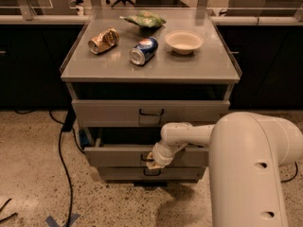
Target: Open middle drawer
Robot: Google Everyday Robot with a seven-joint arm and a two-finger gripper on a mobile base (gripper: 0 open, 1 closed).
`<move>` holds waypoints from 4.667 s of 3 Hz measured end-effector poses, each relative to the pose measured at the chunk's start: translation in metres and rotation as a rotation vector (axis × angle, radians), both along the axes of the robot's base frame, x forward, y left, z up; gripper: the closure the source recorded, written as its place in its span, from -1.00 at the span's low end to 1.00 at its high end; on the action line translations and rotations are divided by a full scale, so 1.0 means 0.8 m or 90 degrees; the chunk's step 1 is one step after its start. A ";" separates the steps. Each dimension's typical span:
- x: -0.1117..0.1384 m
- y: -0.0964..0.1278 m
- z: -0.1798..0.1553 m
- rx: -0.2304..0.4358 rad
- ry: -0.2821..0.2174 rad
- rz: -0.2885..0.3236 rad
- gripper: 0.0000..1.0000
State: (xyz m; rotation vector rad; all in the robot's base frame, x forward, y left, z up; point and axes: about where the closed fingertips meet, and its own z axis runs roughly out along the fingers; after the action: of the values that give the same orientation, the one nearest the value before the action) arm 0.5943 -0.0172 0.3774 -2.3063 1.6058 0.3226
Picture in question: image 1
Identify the crushed gold soda can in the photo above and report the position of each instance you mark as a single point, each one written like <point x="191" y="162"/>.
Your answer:
<point x="104" y="41"/>

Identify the green chip bag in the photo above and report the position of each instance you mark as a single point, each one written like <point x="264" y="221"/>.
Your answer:
<point x="145" y="19"/>

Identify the grey top drawer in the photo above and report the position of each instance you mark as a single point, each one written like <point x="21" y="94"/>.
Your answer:
<point x="146" y="113"/>

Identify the blue pepsi can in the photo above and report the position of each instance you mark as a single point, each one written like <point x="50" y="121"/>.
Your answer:
<point x="143" y="51"/>

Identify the white paper bowl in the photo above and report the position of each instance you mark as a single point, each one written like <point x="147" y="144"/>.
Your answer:
<point x="183" y="42"/>

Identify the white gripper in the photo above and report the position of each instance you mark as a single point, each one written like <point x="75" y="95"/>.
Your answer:
<point x="160" y="158"/>

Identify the grey drawer cabinet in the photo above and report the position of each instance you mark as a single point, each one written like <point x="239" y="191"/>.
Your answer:
<point x="209" y="73"/>

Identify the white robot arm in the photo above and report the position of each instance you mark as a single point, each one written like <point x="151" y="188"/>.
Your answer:
<point x="245" y="152"/>

